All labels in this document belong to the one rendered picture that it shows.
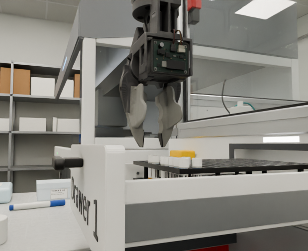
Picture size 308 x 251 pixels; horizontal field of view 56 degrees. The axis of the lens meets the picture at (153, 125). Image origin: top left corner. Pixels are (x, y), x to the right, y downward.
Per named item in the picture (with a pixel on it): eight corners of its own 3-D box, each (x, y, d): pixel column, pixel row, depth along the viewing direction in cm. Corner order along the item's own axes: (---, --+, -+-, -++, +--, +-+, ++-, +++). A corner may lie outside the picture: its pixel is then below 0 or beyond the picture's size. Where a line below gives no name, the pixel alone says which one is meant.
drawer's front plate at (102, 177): (104, 278, 24) (105, 145, 25) (69, 207, 51) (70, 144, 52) (124, 275, 25) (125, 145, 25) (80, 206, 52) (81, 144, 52)
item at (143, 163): (179, 174, 33) (179, 169, 33) (133, 164, 50) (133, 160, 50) (193, 174, 34) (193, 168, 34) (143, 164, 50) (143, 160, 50)
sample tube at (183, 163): (181, 198, 33) (181, 158, 34) (176, 196, 35) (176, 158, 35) (191, 197, 34) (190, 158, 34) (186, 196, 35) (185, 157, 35)
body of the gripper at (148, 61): (142, 75, 37) (143, -15, 38) (124, 87, 45) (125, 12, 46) (194, 80, 40) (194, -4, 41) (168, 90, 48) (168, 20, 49)
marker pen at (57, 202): (9, 211, 72) (9, 204, 72) (8, 210, 74) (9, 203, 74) (65, 205, 79) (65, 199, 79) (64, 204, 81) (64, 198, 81)
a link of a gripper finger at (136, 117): (132, 145, 38) (141, 76, 39) (120, 144, 44) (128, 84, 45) (154, 147, 39) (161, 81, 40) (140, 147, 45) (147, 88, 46)
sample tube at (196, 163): (195, 197, 34) (194, 158, 34) (190, 195, 35) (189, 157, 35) (204, 196, 34) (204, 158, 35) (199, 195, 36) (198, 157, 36)
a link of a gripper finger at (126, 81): (118, 110, 42) (126, 52, 43) (115, 111, 44) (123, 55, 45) (148, 115, 44) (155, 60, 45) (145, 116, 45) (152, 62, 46)
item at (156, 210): (120, 250, 26) (121, 182, 27) (81, 199, 50) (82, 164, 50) (396, 211, 41) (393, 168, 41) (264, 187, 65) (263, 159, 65)
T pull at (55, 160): (54, 171, 33) (54, 158, 33) (51, 166, 40) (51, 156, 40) (86, 170, 34) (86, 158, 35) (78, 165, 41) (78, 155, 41)
